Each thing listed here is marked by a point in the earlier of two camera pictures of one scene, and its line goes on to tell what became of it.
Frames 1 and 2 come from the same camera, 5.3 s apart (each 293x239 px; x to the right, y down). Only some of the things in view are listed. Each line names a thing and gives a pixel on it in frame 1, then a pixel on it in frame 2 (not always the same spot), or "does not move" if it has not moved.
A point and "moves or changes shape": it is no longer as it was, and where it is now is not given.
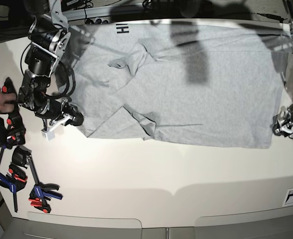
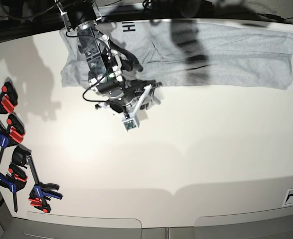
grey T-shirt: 214,84 moves or changes shape
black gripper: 52,108 to 128,96
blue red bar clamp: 15,180 does not move
